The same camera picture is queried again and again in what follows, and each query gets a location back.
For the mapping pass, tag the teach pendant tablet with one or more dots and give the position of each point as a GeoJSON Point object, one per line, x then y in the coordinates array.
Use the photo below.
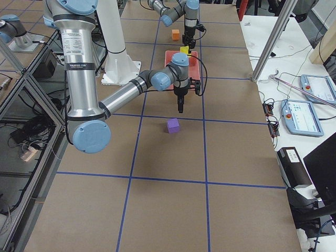
{"type": "Point", "coordinates": [318, 86]}
{"type": "Point", "coordinates": [300, 118]}

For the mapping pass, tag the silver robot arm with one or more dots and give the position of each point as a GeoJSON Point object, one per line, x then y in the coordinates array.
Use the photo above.
{"type": "Point", "coordinates": [189, 10]}
{"type": "Point", "coordinates": [75, 20]}

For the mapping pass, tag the black monitor stand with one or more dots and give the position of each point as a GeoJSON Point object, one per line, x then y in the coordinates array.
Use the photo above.
{"type": "Point", "coordinates": [311, 215]}

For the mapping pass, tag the aluminium frame post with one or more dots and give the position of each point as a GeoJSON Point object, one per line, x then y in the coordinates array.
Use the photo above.
{"type": "Point", "coordinates": [274, 36]}

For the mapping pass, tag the purple foam block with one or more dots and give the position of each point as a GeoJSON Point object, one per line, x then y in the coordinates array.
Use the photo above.
{"type": "Point", "coordinates": [173, 125]}

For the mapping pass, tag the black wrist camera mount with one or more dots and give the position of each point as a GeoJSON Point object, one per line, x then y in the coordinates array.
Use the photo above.
{"type": "Point", "coordinates": [195, 85]}

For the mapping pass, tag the white pedestal column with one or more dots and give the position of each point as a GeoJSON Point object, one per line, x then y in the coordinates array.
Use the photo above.
{"type": "Point", "coordinates": [119, 68]}

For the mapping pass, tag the orange foam block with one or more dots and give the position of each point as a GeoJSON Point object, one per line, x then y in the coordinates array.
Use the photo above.
{"type": "Point", "coordinates": [175, 34]}

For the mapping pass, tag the pink plastic bin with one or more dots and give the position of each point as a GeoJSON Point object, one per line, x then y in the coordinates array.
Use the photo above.
{"type": "Point", "coordinates": [195, 65]}

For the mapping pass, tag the far teach pendant tablet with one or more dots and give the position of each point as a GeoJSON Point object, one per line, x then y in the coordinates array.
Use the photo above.
{"type": "Point", "coordinates": [318, 86]}

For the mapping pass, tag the near teach pendant tablet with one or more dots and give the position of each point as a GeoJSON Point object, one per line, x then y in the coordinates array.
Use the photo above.
{"type": "Point", "coordinates": [300, 118]}

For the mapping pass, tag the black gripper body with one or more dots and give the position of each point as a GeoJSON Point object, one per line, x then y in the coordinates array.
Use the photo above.
{"type": "Point", "coordinates": [180, 92]}
{"type": "Point", "coordinates": [188, 32]}

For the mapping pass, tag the black box with label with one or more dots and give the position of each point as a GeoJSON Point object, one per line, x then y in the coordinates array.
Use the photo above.
{"type": "Point", "coordinates": [292, 168]}

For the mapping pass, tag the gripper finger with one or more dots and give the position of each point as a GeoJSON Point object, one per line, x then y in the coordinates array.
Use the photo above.
{"type": "Point", "coordinates": [185, 40]}
{"type": "Point", "coordinates": [179, 104]}
{"type": "Point", "coordinates": [191, 44]}

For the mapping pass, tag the black monitor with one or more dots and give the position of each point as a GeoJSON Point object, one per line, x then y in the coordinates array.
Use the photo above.
{"type": "Point", "coordinates": [320, 164]}

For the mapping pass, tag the yellow foam block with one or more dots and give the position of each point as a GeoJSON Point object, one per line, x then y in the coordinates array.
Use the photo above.
{"type": "Point", "coordinates": [185, 49]}

